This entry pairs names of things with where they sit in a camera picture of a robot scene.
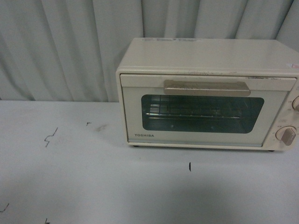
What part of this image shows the lower beige oven knob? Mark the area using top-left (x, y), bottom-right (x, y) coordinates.
top-left (275, 126), bottom-right (297, 146)

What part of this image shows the cream glass oven door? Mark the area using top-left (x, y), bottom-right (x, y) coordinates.
top-left (120, 74), bottom-right (299, 150)

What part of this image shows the metal wire oven rack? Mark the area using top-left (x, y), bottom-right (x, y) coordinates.
top-left (141, 95), bottom-right (250, 119)

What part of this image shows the white pleated curtain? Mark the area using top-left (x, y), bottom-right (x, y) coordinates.
top-left (0, 0), bottom-right (299, 102)

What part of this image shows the beige oven knob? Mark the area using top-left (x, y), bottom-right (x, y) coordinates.
top-left (292, 97), bottom-right (299, 111)
top-left (275, 126), bottom-right (297, 146)

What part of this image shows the upper beige oven knob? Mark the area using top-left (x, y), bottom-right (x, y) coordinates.
top-left (292, 97), bottom-right (299, 111)

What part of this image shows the cream Toshiba toaster oven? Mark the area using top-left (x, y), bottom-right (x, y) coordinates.
top-left (116, 38), bottom-right (299, 145)

